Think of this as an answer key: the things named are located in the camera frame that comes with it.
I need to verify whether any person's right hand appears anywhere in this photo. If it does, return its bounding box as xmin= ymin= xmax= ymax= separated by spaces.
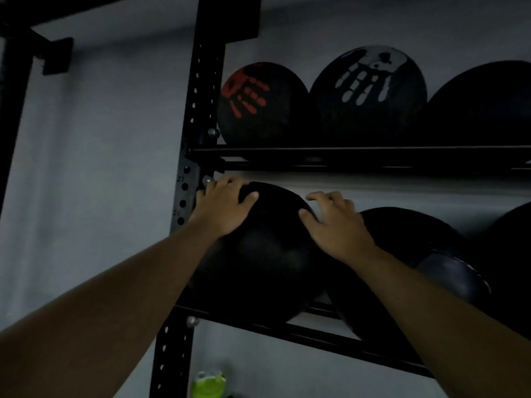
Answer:
xmin=298 ymin=191 xmax=378 ymax=266

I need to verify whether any person's left hand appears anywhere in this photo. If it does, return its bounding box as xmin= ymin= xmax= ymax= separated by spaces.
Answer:
xmin=189 ymin=174 xmax=260 ymax=239

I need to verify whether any large plain black medicine ball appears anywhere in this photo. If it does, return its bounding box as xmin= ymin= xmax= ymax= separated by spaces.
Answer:
xmin=189 ymin=181 xmax=329 ymax=326
xmin=472 ymin=201 xmax=531 ymax=341

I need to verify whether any stitched panel black medicine ball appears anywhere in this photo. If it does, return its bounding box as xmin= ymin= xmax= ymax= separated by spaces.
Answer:
xmin=325 ymin=207 xmax=494 ymax=353

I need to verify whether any ball with red handprint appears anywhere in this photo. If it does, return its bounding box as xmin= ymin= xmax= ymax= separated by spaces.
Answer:
xmin=216 ymin=61 xmax=311 ymax=146

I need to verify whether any ball with white handprint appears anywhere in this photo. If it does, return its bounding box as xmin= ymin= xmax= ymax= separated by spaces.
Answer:
xmin=309 ymin=45 xmax=428 ymax=146

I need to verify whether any black steel storage rack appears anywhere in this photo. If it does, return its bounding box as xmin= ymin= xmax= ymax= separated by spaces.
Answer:
xmin=148 ymin=0 xmax=531 ymax=398

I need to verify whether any small black slam ball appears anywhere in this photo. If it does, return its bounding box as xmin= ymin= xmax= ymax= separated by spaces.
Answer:
xmin=423 ymin=60 xmax=531 ymax=148

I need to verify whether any person's right forearm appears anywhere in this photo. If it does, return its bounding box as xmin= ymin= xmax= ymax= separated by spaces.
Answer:
xmin=352 ymin=246 xmax=531 ymax=398

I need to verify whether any person's left forearm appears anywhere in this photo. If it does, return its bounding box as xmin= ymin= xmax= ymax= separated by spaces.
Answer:
xmin=0 ymin=221 xmax=225 ymax=398

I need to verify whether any green shaker bottle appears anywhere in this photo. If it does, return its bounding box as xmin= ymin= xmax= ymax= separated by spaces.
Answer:
xmin=190 ymin=370 xmax=228 ymax=398

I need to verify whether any black metal rig frame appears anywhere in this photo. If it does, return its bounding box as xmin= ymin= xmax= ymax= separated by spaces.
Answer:
xmin=0 ymin=0 xmax=138 ymax=216

